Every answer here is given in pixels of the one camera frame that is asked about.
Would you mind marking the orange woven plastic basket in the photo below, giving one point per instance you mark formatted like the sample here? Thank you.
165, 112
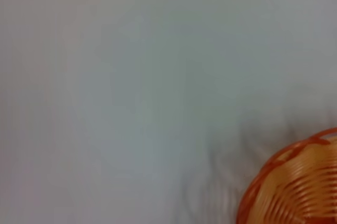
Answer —
295, 181

